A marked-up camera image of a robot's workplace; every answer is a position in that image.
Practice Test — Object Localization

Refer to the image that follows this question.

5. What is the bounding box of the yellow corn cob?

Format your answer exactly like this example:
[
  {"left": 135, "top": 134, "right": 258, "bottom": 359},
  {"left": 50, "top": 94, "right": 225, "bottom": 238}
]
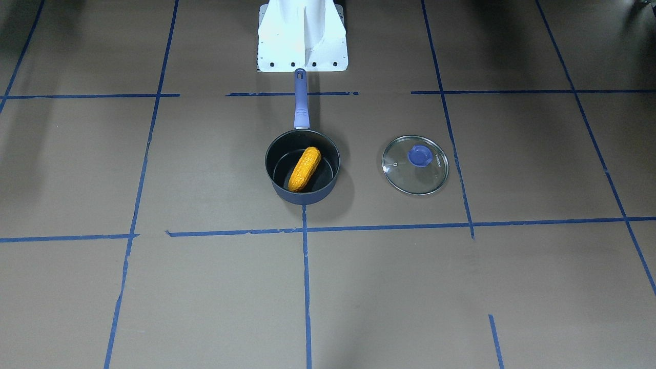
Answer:
[{"left": 288, "top": 147, "right": 321, "bottom": 192}]

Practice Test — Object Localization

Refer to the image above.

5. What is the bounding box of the glass lid with purple knob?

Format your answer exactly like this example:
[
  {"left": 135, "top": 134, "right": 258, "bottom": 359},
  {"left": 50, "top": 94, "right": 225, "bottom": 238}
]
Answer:
[{"left": 381, "top": 135, "right": 450, "bottom": 196}]

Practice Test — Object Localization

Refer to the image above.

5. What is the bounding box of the white support column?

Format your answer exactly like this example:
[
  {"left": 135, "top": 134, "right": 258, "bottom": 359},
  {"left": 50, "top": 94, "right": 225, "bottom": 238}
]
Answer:
[{"left": 256, "top": 1, "right": 349, "bottom": 73}]

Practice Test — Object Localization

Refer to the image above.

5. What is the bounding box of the dark pot with purple handle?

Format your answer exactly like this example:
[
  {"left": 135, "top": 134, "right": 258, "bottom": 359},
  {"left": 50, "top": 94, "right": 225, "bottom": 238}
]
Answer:
[{"left": 265, "top": 68, "right": 341, "bottom": 206}]

